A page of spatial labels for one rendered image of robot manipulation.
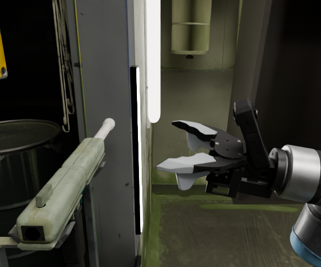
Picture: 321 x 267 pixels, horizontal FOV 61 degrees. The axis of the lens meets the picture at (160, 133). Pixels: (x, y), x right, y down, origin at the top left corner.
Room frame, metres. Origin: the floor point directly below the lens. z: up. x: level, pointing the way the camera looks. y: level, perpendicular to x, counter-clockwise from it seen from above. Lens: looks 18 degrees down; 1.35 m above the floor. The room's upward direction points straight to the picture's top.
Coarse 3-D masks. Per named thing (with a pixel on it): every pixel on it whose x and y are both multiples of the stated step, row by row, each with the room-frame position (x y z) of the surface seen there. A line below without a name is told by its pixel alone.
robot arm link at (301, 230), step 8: (304, 208) 0.43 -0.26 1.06; (312, 208) 0.41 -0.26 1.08; (304, 216) 0.42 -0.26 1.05; (312, 216) 0.41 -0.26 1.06; (320, 216) 0.39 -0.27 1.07; (296, 224) 0.44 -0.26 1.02; (304, 224) 0.42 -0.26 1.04; (312, 224) 0.40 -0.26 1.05; (320, 224) 0.39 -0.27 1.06; (296, 232) 0.43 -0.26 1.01; (304, 232) 0.41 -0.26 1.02; (312, 232) 0.40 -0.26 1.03; (320, 232) 0.39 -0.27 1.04; (296, 240) 0.43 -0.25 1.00; (304, 240) 0.41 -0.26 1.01; (312, 240) 0.40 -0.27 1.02; (320, 240) 0.39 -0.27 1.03; (296, 248) 0.42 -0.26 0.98; (304, 248) 0.41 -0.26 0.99; (312, 248) 0.40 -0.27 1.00; (320, 248) 0.39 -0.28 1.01; (304, 256) 0.41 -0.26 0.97; (312, 256) 0.40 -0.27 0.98; (320, 256) 0.39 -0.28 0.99; (312, 264) 0.40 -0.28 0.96; (320, 264) 0.39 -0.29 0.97
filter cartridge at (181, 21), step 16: (176, 0) 2.44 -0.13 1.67; (192, 0) 2.37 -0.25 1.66; (208, 0) 2.42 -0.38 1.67; (176, 16) 2.43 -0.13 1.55; (192, 16) 2.39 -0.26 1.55; (208, 16) 2.43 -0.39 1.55; (176, 32) 2.44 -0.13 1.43; (192, 32) 2.40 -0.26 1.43; (208, 32) 2.45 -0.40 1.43; (176, 48) 2.43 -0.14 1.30; (192, 48) 2.40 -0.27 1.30; (208, 48) 2.49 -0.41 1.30
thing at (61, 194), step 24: (96, 144) 0.54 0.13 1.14; (72, 168) 0.42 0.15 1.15; (96, 168) 0.51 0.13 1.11; (48, 192) 0.33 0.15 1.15; (72, 192) 0.36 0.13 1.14; (24, 216) 0.29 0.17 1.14; (48, 216) 0.29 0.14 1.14; (72, 216) 0.36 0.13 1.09; (24, 240) 0.28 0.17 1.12; (48, 240) 0.28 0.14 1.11; (72, 240) 0.38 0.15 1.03; (72, 264) 0.39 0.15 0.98
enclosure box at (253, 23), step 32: (256, 0) 1.29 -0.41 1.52; (288, 0) 1.51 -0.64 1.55; (320, 0) 1.51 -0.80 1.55; (256, 32) 1.25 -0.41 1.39; (288, 32) 1.55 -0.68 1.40; (320, 32) 1.54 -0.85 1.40; (256, 64) 1.22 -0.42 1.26; (288, 64) 1.58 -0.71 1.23; (320, 64) 1.58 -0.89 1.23; (256, 96) 1.62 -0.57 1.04; (288, 96) 1.62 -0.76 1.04; (320, 96) 1.62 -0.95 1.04; (288, 128) 1.66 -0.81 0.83; (320, 128) 1.66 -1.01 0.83
